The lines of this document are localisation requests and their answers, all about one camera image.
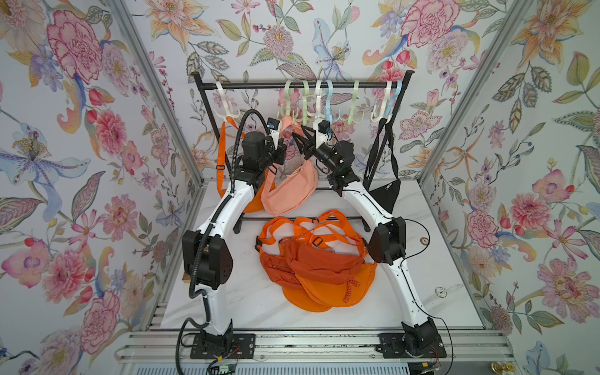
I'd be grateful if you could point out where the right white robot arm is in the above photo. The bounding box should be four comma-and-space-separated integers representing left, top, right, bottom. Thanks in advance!
293, 127, 453, 359

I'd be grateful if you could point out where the pink crescent bag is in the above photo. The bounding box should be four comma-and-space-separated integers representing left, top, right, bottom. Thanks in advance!
261, 117, 318, 217

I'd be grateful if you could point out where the black crossbody bag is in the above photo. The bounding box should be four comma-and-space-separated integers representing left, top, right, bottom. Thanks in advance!
363, 118, 401, 213

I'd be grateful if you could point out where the white hook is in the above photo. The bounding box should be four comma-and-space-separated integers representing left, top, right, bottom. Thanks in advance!
313, 80, 323, 125
370, 81, 392, 123
216, 81, 240, 120

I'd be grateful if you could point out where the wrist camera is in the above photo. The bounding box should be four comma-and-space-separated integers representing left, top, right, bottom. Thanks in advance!
267, 117, 281, 146
312, 119, 331, 148

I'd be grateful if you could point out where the black metal clothes rack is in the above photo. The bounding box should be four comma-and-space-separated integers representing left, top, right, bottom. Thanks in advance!
191, 69, 416, 234

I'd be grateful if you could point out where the blue hook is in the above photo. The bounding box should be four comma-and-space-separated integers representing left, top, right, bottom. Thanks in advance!
325, 80, 334, 123
384, 81, 403, 121

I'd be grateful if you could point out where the dark orange zip bag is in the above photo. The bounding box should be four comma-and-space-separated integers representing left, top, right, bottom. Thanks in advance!
255, 217, 303, 290

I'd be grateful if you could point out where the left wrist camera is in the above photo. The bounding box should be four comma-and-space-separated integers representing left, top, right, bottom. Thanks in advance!
267, 117, 281, 146

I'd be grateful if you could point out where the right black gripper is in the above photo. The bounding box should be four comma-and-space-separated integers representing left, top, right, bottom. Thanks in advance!
295, 127, 342, 179

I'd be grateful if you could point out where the bright orange crescent bag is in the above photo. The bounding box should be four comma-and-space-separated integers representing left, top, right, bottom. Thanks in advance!
282, 286, 331, 313

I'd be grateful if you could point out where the orange bag with long straps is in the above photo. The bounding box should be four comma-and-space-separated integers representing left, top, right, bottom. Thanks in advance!
281, 209, 378, 308

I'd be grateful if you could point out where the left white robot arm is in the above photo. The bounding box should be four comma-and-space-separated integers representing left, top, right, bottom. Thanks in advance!
182, 131, 285, 356

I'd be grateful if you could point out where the green hook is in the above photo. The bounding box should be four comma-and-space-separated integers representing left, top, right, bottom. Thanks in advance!
301, 81, 312, 126
278, 80, 295, 120
346, 81, 364, 125

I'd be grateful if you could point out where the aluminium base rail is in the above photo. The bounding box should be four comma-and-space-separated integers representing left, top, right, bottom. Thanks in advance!
116, 329, 515, 364

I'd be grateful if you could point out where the white hook far left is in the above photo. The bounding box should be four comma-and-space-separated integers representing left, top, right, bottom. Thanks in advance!
216, 81, 240, 120

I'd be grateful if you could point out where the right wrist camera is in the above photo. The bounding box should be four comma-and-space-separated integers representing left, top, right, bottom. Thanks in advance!
312, 119, 331, 148

